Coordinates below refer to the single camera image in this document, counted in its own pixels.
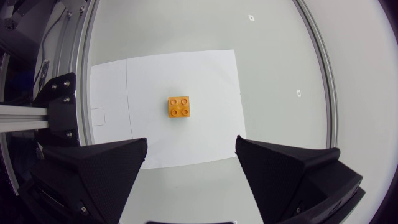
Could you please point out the white paper sheet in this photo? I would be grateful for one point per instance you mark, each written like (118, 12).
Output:
(174, 93)

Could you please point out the orange toy brick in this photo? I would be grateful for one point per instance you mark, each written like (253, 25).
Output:
(179, 107)

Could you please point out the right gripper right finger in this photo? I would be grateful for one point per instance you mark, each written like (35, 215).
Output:
(286, 180)

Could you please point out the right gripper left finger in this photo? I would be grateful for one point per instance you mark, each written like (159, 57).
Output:
(93, 174)

